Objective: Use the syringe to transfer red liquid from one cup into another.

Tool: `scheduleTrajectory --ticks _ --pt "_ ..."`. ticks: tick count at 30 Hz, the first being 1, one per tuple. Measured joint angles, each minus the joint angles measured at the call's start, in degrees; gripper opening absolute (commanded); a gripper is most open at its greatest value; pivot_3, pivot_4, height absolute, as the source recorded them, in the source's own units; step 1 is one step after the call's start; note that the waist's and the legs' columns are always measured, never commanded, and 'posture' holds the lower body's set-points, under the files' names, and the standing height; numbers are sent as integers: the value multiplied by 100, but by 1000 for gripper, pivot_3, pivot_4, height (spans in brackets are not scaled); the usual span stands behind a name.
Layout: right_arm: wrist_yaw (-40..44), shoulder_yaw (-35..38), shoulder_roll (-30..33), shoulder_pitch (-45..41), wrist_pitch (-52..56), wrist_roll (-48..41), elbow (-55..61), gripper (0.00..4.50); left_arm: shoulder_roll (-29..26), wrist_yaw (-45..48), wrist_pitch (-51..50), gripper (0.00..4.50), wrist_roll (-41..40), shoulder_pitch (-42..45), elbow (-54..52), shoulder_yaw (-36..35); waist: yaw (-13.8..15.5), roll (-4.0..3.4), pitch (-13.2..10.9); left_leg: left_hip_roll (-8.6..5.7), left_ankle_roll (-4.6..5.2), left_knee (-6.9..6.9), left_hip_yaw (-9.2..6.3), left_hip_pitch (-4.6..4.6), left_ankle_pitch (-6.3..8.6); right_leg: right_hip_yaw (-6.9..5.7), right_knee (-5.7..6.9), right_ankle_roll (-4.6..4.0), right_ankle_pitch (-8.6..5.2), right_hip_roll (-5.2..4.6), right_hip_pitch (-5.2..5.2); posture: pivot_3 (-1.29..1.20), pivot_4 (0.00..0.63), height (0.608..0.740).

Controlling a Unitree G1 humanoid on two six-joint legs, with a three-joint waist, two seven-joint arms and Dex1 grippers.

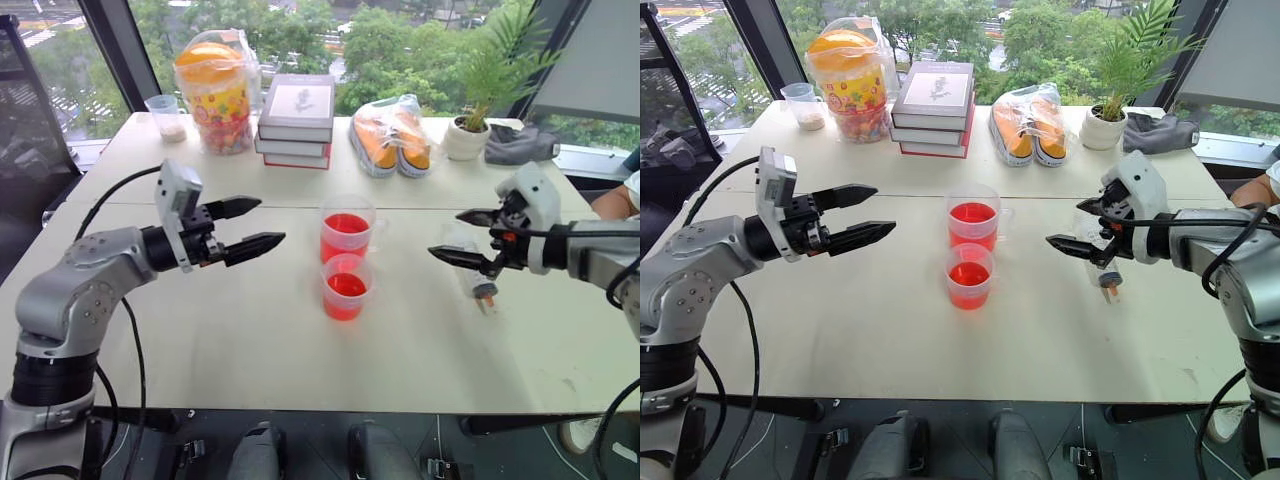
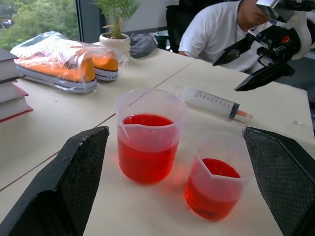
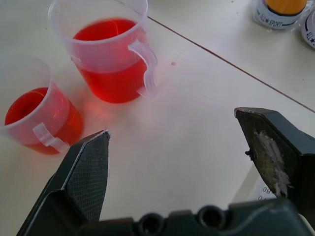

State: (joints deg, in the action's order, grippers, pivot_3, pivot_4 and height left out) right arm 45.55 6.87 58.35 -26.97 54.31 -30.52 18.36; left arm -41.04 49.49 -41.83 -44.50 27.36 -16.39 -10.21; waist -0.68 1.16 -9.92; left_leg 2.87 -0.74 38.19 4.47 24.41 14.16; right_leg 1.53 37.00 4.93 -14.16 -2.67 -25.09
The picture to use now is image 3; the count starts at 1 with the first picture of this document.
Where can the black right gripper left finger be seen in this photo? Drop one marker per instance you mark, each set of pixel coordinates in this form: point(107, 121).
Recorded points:
point(83, 172)

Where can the large clear plastic measuring cup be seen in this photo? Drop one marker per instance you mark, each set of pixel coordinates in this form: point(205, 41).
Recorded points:
point(112, 61)

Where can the white-labelled sport drink bottle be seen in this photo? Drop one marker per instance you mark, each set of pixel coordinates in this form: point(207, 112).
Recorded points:
point(309, 29)

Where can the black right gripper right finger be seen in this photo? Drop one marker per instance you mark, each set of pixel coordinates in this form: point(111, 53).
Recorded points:
point(278, 147)

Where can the orange-capped sport drink bottle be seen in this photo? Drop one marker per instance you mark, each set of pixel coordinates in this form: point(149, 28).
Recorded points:
point(279, 12)

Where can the small clear plastic measuring cup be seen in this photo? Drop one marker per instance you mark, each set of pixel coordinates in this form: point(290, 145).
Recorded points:
point(37, 120)

